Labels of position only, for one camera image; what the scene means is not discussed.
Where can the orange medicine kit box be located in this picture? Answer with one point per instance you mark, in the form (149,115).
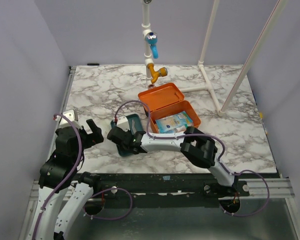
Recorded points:
(164,101)

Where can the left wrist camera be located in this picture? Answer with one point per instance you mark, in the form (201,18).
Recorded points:
(72,116)

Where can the yellow faucet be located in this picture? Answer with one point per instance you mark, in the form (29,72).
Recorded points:
(162,72)

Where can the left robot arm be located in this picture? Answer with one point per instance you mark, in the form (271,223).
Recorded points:
(53,220)

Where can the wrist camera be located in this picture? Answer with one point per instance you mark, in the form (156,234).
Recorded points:
(123,123)
(72,116)

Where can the black-handled bandage scissors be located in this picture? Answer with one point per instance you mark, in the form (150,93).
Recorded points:
(133,124)

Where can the blue faucet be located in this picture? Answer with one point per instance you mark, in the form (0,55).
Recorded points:
(151,38)

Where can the teal divided tray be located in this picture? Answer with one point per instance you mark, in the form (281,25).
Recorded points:
(124,153)

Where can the white PVC pipe frame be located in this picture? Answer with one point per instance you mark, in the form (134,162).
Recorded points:
(197,25)

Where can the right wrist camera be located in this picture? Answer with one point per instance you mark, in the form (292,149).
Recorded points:
(123,123)

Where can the white bottle green label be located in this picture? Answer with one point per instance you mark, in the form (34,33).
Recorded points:
(181,128)

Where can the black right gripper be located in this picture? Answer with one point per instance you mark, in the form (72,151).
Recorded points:
(115,135)

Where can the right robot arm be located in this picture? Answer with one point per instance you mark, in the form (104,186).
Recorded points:
(202,150)

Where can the blue cotton swab bag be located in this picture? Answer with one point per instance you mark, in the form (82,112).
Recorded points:
(167,125)

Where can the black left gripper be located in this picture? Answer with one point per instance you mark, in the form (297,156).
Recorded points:
(94,138)

